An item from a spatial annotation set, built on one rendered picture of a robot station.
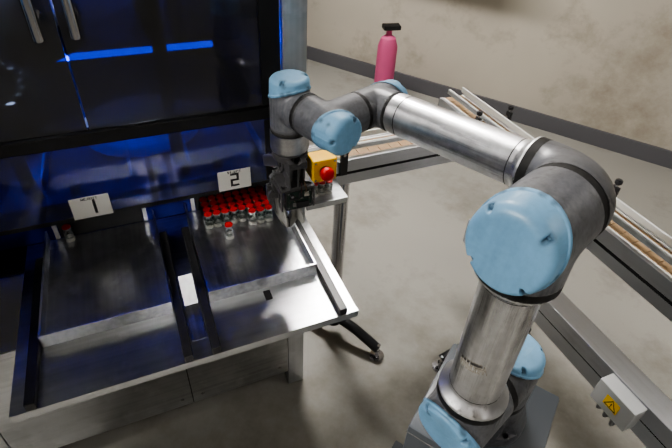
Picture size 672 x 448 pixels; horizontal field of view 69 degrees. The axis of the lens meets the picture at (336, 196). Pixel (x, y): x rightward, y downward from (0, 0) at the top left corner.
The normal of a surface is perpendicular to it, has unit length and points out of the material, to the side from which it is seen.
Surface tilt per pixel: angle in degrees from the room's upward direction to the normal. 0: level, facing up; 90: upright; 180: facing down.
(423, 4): 90
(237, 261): 0
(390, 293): 0
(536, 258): 83
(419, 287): 0
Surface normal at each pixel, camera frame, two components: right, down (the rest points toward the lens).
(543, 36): -0.54, 0.49
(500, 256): -0.72, 0.28
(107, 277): 0.05, -0.79
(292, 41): 0.39, 0.57
